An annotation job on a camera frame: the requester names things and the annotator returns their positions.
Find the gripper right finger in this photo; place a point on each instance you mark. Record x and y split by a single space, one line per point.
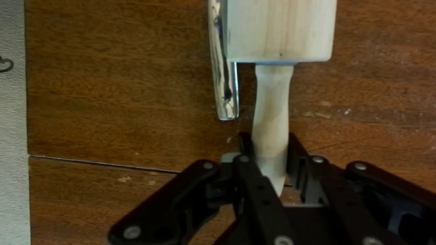
344 200

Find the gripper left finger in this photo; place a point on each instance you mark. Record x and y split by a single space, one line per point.
190 200

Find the wooden rolling pin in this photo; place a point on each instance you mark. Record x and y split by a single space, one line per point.
272 34

